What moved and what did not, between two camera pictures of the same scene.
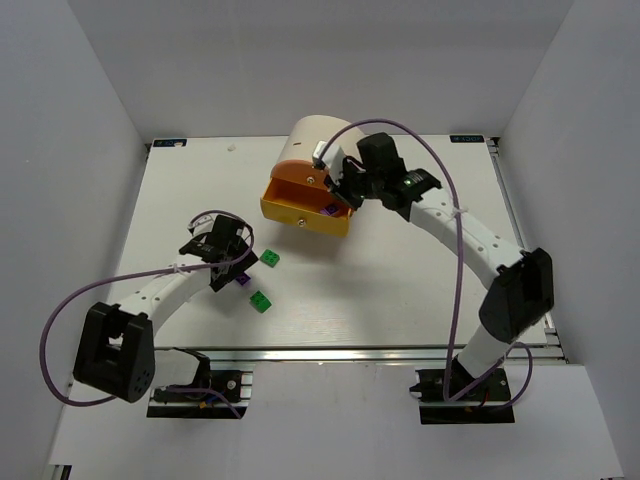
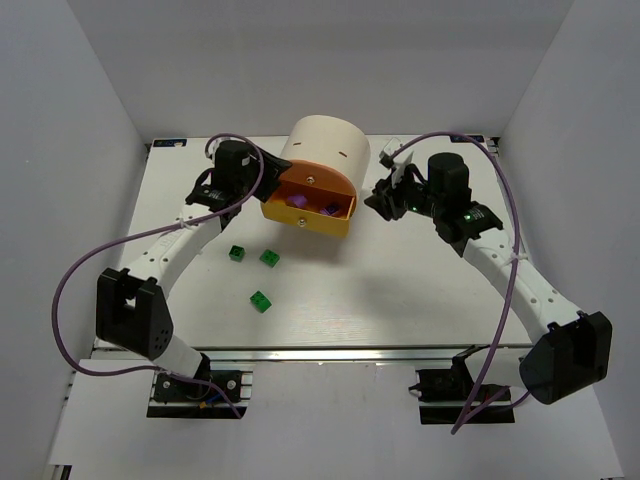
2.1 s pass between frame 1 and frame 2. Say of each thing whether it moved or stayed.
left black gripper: moved
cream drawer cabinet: stayed
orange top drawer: stayed
